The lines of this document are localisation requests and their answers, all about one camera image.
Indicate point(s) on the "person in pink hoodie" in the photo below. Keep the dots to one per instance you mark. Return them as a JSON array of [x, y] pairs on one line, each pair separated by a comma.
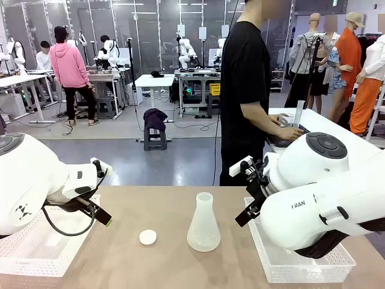
[[67, 63]]

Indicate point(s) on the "black tripod stand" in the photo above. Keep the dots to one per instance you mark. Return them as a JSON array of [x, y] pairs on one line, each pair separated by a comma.
[[312, 69]]

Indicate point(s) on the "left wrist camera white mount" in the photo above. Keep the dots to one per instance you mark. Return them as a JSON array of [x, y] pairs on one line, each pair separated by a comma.
[[103, 167]]

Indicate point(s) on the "person in black t-shirt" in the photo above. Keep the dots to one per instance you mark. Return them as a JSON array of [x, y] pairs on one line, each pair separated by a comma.
[[243, 90]]

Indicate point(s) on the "white round flask cap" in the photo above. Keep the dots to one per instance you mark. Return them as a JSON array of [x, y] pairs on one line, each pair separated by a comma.
[[148, 237]]

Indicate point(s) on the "figure in blue floral dress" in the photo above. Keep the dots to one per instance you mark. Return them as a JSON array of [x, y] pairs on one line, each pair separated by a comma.
[[335, 69]]

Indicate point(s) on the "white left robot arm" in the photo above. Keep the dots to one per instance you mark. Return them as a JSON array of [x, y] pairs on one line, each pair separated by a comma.
[[30, 180]]

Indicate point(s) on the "small white desk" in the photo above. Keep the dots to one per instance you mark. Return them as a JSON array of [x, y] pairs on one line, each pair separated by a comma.
[[155, 81]]

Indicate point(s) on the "mannequin white top orange trousers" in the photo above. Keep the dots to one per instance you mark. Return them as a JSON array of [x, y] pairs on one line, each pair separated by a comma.
[[368, 96]]

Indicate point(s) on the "dark cloth bundle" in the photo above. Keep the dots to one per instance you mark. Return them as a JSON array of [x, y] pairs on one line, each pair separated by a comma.
[[155, 119]]

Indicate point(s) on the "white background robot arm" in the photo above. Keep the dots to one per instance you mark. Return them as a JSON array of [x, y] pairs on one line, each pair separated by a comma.
[[220, 51], [186, 54]]

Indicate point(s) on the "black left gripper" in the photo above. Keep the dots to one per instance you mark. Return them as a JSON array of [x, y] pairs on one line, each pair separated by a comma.
[[67, 206]]

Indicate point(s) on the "yellow plastic crate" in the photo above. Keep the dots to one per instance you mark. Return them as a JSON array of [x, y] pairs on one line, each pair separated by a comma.
[[214, 88]]

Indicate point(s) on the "black plastic tray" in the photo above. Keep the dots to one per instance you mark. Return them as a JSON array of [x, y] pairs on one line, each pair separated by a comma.
[[279, 141]]

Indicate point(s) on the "person's right forearm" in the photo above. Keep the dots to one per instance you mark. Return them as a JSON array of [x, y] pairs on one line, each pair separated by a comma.
[[261, 126]]

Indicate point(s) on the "person's left hand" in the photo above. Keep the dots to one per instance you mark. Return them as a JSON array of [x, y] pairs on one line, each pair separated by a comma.
[[276, 119]]

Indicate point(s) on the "person's right hand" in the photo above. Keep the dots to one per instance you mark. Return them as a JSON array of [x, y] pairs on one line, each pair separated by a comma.
[[290, 134]]

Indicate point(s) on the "translucent plastic Erlenmeyer flask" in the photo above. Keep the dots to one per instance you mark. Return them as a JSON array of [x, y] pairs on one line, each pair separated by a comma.
[[204, 228]]

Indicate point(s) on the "black cap on desk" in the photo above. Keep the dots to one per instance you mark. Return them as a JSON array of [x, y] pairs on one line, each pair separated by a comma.
[[157, 74]]

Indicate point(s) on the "cluttered grey workbench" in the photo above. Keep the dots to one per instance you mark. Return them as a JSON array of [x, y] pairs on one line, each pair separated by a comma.
[[103, 76]]

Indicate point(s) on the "metal frame workbench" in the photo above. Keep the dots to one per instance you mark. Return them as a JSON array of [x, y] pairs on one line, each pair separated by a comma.
[[195, 75]]

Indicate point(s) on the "long white table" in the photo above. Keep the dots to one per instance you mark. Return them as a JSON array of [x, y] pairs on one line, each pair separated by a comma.
[[21, 81]]

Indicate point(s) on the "seated person white shirt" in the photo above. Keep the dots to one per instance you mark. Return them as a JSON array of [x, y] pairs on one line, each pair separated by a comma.
[[43, 60]]

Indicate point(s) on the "clear plastic graduated cylinder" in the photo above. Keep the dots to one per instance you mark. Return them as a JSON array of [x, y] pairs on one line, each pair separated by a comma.
[[298, 114]]

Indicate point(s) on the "mannequin orange dress tan cap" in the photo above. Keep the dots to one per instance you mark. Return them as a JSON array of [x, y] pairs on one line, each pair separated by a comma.
[[349, 57]]

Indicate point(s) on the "white shoe rack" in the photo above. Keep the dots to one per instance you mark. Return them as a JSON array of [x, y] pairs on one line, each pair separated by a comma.
[[277, 81]]

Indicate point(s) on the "mannequin in grey shirt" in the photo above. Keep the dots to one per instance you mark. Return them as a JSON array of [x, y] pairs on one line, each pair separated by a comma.
[[306, 54]]

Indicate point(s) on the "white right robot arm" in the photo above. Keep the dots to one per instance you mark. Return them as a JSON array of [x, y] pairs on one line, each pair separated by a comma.
[[316, 192]]

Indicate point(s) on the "grey plastic step stool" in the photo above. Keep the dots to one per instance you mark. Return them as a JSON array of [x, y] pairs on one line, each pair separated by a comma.
[[155, 140], [213, 103], [106, 106]]

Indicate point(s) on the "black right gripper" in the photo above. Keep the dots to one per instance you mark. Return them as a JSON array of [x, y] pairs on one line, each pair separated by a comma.
[[257, 188]]

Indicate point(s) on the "white perforated plastic basket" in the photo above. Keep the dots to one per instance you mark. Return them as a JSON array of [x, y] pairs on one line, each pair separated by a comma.
[[300, 268], [45, 253]]

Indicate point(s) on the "white figure with black hair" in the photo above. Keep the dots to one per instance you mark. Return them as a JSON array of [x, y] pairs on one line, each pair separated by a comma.
[[109, 51]]

